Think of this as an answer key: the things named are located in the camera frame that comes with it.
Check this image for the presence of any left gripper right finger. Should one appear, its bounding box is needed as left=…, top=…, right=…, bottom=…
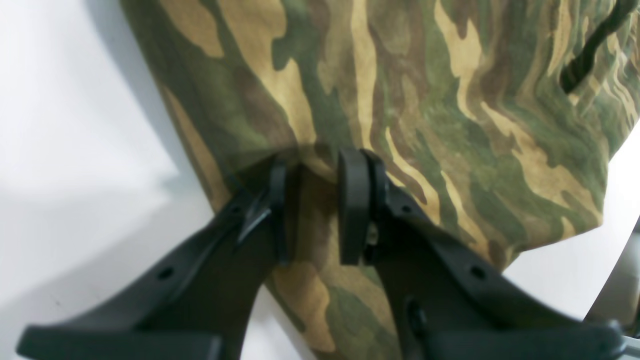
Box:
left=338, top=148, right=626, bottom=360

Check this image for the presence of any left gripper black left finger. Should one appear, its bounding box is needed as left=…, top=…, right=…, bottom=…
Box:
left=16, top=158, right=289, bottom=360

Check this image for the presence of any camouflage T-shirt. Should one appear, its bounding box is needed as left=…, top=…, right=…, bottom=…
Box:
left=121, top=0, right=639, bottom=360

